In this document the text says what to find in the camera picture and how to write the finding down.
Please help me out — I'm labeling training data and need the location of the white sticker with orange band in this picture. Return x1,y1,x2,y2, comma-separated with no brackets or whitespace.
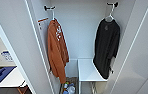
37,17,50,30

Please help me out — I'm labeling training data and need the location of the white inner shelf box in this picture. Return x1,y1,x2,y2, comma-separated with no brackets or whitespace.
76,58,110,94

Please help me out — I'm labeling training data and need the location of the blue and white wall label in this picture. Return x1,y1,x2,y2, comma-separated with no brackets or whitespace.
0,49,15,63

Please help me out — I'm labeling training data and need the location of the white wardrobe carcass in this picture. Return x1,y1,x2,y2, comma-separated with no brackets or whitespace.
24,0,138,94

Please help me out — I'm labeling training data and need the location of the orange hanging garment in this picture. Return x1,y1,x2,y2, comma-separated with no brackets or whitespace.
46,18,71,85

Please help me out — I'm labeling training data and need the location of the brown box of bottles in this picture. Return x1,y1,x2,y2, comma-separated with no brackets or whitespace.
59,76,79,94

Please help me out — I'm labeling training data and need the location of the white hanger of black garment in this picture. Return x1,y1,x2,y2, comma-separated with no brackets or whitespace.
102,6,118,23

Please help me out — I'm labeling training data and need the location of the white wardrobe door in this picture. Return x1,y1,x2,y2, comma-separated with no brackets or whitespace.
0,0,55,94
108,0,148,94

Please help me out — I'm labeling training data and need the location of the orange metal frame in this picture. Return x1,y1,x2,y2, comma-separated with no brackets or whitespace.
17,84,30,94

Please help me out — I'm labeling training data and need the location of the black hanging garment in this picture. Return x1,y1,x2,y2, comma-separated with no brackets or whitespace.
91,17,122,81

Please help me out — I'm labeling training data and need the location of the white hanger of orange garment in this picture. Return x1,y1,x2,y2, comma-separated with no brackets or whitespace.
48,9,58,24

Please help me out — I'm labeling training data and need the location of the black hook above orange garment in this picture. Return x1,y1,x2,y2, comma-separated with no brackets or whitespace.
43,4,57,12

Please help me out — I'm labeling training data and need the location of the white bottle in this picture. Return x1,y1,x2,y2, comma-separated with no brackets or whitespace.
66,84,76,94

